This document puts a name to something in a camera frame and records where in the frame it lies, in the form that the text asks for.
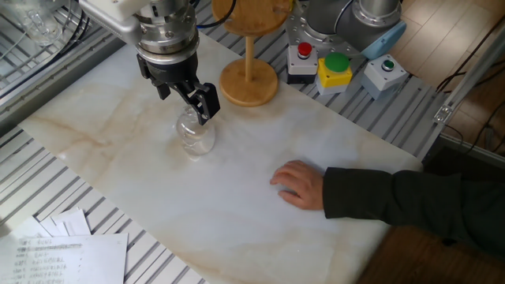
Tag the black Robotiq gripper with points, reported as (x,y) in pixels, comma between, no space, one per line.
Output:
(169,73)

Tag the clear glass cup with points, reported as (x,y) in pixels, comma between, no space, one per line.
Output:
(195,138)

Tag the round wooden cup shelf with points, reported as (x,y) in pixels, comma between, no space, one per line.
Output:
(248,87)

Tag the silver UR5 robot arm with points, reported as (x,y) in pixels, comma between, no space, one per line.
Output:
(343,19)

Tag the right forearm dark sleeve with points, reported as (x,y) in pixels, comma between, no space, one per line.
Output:
(394,201)

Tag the person's right hand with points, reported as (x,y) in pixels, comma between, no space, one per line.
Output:
(301,183)

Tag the grey box red button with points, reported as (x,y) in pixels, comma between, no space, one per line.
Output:
(301,67)

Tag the silver robot mounting plate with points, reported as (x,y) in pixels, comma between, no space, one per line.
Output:
(296,27)

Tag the small yellow object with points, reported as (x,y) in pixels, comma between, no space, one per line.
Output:
(292,4)

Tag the yellow box green button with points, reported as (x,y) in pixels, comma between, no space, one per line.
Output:
(333,77)

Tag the clear glass beaker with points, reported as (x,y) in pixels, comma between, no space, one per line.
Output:
(37,23)

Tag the white paper sheet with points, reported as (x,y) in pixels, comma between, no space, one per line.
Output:
(75,223)
(29,229)

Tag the printed paper sheet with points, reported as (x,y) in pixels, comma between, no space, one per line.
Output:
(79,260)

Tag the grey box small green button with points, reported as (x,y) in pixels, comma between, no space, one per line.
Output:
(380,81)

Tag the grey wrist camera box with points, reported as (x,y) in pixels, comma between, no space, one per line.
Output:
(114,16)

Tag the grey aluminium frame rail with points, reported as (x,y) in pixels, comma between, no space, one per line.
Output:
(59,79)

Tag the aluminium frame post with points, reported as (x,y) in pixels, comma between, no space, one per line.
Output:
(473,71)

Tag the grey aluminium frame bar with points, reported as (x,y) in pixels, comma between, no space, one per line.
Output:
(473,145)

